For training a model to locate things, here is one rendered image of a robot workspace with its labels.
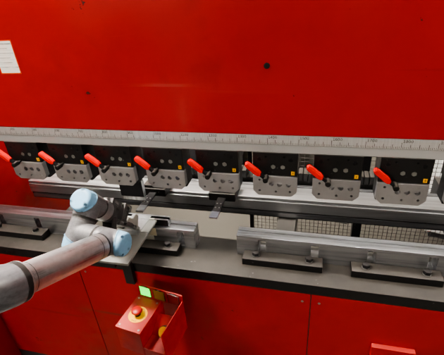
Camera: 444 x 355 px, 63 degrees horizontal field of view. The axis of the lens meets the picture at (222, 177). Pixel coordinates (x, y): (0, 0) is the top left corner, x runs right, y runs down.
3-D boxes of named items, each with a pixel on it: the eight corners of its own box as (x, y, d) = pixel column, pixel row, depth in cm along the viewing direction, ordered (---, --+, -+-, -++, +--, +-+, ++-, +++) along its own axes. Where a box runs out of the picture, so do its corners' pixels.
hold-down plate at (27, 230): (-12, 234, 169) (-14, 229, 168) (-3, 227, 174) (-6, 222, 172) (43, 241, 162) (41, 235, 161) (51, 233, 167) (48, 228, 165)
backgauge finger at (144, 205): (127, 213, 157) (125, 203, 155) (151, 183, 179) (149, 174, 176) (153, 215, 154) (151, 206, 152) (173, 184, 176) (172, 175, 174)
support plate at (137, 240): (83, 260, 132) (82, 258, 131) (118, 218, 154) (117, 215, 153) (128, 266, 127) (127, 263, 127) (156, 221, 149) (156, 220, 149)
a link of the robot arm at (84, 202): (63, 210, 111) (72, 184, 114) (83, 218, 122) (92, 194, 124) (84, 215, 109) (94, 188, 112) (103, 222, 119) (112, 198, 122)
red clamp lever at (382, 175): (377, 169, 109) (400, 189, 110) (375, 163, 112) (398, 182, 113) (372, 173, 110) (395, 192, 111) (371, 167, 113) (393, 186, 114)
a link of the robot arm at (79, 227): (82, 253, 106) (95, 218, 109) (53, 246, 110) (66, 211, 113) (99, 258, 113) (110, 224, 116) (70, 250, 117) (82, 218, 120)
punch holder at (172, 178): (149, 187, 138) (141, 147, 130) (157, 176, 145) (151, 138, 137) (186, 189, 134) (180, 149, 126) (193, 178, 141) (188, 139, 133)
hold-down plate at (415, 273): (350, 277, 131) (351, 270, 130) (349, 266, 136) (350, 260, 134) (442, 287, 124) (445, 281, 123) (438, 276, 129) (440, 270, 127)
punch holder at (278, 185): (253, 194, 128) (251, 152, 120) (256, 182, 135) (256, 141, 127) (296, 197, 125) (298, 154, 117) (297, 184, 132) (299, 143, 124)
